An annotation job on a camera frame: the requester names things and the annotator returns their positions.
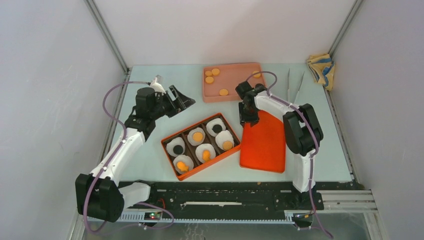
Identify pink cookie tray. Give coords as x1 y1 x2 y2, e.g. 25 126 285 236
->
202 62 266 103

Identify orange compartment box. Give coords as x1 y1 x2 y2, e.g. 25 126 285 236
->
161 113 241 181

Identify black round cookie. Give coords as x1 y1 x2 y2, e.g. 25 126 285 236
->
172 144 185 156
212 124 223 134

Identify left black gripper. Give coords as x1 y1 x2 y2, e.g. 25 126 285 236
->
150 85 195 120

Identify white paper cup liner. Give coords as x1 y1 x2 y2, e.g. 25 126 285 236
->
173 154 194 175
187 127 206 146
195 143 217 164
166 137 186 157
215 130 235 151
206 118 227 137

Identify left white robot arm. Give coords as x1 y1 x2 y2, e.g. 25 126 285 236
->
75 83 196 223

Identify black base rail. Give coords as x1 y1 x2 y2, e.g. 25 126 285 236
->
126 180 325 220

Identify orange round cookie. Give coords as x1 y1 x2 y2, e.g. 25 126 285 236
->
204 70 213 77
219 88 229 96
252 70 262 79
222 141 234 151
211 68 220 76
192 131 204 143
204 76 214 84

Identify orange box lid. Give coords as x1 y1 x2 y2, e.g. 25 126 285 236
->
239 110 286 174

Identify orange fish cookie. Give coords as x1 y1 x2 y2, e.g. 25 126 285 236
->
202 150 211 163
176 161 190 174

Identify yellow blue cloth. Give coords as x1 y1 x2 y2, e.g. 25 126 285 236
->
306 53 336 91

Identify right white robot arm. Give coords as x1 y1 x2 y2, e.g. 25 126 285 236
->
235 81 324 209

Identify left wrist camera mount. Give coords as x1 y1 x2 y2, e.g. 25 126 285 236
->
149 75 166 94

